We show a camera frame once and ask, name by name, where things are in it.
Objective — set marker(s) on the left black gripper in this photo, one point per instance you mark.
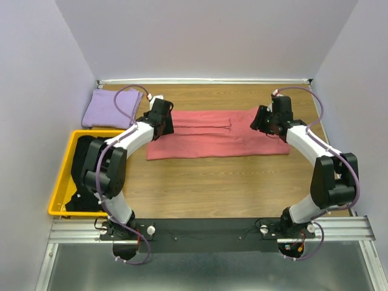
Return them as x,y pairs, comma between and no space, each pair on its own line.
169,127

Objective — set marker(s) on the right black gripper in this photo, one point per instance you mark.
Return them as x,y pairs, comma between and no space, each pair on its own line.
256,122

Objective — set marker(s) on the red t shirt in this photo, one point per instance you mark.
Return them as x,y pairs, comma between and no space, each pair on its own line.
214,133

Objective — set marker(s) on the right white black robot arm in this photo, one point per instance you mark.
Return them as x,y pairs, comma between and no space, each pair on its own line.
334,185

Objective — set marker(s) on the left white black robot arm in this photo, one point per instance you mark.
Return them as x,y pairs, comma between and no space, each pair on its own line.
104,170

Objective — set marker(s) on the folded purple t shirt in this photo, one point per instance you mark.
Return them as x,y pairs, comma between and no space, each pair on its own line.
102,111

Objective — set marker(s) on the black t shirt in bin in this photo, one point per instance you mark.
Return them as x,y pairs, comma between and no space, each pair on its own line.
82,200

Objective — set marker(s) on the yellow plastic bin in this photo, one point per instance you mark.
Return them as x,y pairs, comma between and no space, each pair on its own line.
64,186

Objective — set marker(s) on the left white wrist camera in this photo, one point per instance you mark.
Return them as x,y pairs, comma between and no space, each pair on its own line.
151,99

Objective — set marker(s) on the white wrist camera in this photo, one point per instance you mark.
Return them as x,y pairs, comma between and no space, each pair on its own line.
276,93
151,99

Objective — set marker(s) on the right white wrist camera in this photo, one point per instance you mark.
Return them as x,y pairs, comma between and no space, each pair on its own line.
276,93

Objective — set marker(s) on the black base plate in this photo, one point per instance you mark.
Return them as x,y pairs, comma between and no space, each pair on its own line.
200,235

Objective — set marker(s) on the aluminium front rail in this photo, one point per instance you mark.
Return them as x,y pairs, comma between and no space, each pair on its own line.
345,228

